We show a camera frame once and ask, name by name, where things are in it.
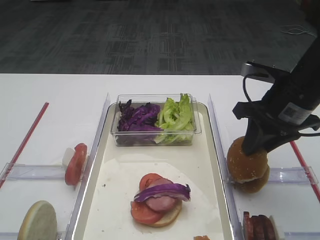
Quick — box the rear tomato slice on bun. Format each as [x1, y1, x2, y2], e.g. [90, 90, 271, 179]
[139, 173, 173, 192]

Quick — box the left clear cross rail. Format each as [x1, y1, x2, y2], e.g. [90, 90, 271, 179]
[0, 163, 67, 181]

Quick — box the front tomato slice on bun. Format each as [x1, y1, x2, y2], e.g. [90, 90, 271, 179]
[130, 201, 165, 225]

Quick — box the ham meat slice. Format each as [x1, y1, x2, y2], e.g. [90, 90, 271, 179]
[145, 178, 176, 214]

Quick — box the upright bun half left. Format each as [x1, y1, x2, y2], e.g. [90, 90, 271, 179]
[17, 200, 58, 240]

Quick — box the sesame top bun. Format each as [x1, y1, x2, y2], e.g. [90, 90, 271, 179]
[226, 136, 269, 184]

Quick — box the clear cross rail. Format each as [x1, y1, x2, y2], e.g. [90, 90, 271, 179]
[0, 163, 67, 181]
[265, 166, 319, 185]

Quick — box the white tomato holder block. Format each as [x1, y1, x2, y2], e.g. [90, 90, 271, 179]
[62, 147, 75, 170]

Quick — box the left clear acrylic divider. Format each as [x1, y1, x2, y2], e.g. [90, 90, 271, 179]
[63, 94, 110, 240]

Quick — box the white serving tray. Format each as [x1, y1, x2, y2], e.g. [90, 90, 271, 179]
[71, 103, 233, 240]

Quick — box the clear plastic salad container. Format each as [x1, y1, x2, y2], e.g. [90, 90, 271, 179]
[110, 93, 202, 147]

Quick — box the left red tape strip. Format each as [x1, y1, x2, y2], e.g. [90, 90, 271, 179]
[0, 102, 49, 188]

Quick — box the right clear cross rail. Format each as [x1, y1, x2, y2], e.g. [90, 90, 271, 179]
[265, 166, 319, 185]

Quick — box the right red tape strip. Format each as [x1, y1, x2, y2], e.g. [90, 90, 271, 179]
[290, 141, 320, 202]

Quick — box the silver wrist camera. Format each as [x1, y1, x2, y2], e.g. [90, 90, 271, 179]
[240, 61, 275, 84]

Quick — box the purple cabbage strip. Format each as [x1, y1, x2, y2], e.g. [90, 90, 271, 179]
[133, 183, 191, 203]

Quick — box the purple cabbage pile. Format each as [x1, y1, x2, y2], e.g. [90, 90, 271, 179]
[116, 99, 162, 146]

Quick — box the green lettuce pile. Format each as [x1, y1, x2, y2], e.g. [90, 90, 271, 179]
[154, 93, 194, 145]

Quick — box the clear acrylic divider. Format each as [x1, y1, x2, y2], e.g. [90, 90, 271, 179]
[207, 94, 244, 240]
[63, 94, 110, 240]

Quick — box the white meat holder block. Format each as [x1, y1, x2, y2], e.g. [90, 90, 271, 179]
[268, 215, 285, 240]

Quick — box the right clear acrylic divider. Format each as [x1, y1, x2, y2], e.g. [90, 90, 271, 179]
[207, 94, 244, 240]

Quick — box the food scrap at tray edge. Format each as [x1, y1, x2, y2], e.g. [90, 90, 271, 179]
[193, 235, 210, 240]

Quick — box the sliced meat patties stack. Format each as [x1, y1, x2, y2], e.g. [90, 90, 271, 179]
[243, 211, 278, 240]

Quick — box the sesame bun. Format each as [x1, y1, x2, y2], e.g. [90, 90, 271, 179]
[226, 136, 269, 184]
[234, 166, 270, 194]

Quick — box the red tape strip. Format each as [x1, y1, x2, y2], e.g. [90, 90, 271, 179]
[0, 102, 49, 188]
[290, 141, 320, 202]

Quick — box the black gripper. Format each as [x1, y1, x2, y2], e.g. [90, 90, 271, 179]
[232, 74, 320, 155]

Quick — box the tomato slice on bun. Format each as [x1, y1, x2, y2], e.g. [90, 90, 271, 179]
[130, 201, 165, 225]
[139, 173, 173, 192]

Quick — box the bottom bun on tray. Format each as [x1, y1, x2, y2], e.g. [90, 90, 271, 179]
[141, 200, 183, 228]

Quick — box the white cable on floor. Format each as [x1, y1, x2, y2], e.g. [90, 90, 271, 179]
[279, 24, 318, 37]

